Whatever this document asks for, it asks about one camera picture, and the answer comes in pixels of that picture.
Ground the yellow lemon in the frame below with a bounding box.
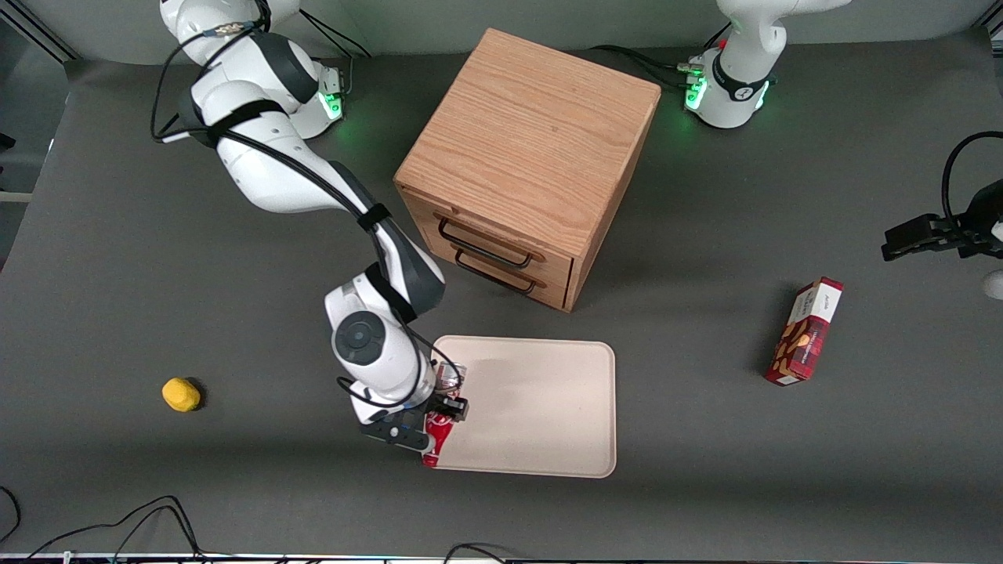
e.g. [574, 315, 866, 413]
[161, 377, 202, 413]

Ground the wooden drawer cabinet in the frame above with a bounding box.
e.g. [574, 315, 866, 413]
[393, 28, 662, 313]

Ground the beige plastic tray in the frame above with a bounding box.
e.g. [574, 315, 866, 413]
[425, 335, 617, 479]

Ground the black left arm base cable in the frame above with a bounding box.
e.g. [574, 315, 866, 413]
[588, 23, 733, 92]

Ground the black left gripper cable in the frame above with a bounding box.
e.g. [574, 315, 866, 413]
[941, 131, 1003, 230]

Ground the black arm base cable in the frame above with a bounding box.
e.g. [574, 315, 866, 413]
[298, 9, 375, 96]
[588, 23, 733, 92]

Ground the long black looped cable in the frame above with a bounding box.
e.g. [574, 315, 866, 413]
[24, 494, 208, 562]

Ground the short black cable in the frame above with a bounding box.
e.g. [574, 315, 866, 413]
[0, 485, 22, 544]
[442, 542, 512, 564]

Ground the black right arm base cable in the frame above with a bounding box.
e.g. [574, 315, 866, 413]
[298, 9, 375, 96]

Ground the red coke bottle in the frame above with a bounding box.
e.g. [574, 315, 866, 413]
[422, 362, 469, 470]

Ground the red cookie box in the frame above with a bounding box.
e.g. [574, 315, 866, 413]
[765, 276, 845, 387]

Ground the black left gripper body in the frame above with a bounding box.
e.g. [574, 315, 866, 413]
[951, 179, 1003, 260]

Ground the dark grey table cover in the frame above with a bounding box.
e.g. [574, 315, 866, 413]
[0, 27, 1003, 559]

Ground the black metal drawer handle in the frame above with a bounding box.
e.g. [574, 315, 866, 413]
[437, 217, 536, 270]
[454, 248, 541, 296]

